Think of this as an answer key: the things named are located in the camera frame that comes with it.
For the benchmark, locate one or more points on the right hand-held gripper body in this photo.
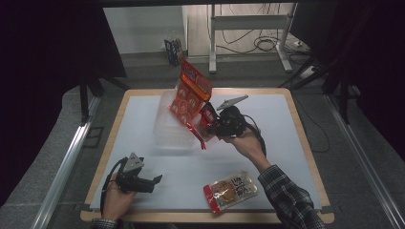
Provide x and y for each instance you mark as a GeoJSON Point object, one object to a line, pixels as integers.
{"type": "Point", "coordinates": [232, 122]}

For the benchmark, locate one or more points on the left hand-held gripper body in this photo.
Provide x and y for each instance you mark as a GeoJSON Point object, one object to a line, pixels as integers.
{"type": "Point", "coordinates": [132, 178]}

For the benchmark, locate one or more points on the large red snack packet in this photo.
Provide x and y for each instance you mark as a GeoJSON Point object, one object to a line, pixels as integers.
{"type": "Point", "coordinates": [189, 95]}

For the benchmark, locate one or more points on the clear plastic container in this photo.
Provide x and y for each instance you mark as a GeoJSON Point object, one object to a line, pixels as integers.
{"type": "Point", "coordinates": [168, 133]}

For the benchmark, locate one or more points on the person's right hand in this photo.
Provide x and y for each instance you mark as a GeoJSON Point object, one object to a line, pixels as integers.
{"type": "Point", "coordinates": [250, 144]}

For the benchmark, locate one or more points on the person's left hand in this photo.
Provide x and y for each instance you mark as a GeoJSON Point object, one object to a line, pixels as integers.
{"type": "Point", "coordinates": [114, 202]}

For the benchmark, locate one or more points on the person's left plaid sleeve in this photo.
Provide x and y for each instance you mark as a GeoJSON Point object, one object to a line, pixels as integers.
{"type": "Point", "coordinates": [103, 223]}

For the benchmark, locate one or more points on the person's plaid sleeve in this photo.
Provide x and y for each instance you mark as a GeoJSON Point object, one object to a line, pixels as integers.
{"type": "Point", "coordinates": [103, 223]}
{"type": "Point", "coordinates": [293, 200]}

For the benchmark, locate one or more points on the black floor plate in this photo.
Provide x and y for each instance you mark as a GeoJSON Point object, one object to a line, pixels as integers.
{"type": "Point", "coordinates": [93, 137]}

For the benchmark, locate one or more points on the white and red snack packet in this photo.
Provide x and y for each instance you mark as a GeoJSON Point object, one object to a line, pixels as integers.
{"type": "Point", "coordinates": [230, 192]}

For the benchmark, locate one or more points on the blue carton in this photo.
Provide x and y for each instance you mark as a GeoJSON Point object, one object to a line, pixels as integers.
{"type": "Point", "coordinates": [174, 49]}

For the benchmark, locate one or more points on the white power strip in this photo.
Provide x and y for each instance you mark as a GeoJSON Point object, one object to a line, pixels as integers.
{"type": "Point", "coordinates": [308, 72]}

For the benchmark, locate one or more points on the black metal stand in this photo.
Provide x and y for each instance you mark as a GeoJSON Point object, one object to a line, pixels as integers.
{"type": "Point", "coordinates": [84, 98]}
{"type": "Point", "coordinates": [344, 95]}

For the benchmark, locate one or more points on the person's right plaid sleeve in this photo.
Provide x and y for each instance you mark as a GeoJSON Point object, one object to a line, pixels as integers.
{"type": "Point", "coordinates": [293, 200]}

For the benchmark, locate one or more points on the black curtain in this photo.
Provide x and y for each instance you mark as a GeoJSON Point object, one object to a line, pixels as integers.
{"type": "Point", "coordinates": [375, 63]}
{"type": "Point", "coordinates": [47, 63]}

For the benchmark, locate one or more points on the aluminium rail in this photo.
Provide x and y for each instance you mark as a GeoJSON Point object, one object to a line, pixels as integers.
{"type": "Point", "coordinates": [63, 168]}
{"type": "Point", "coordinates": [366, 162]}

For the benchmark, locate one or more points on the white desk frame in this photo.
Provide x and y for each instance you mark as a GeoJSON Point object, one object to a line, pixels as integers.
{"type": "Point", "coordinates": [248, 22]}

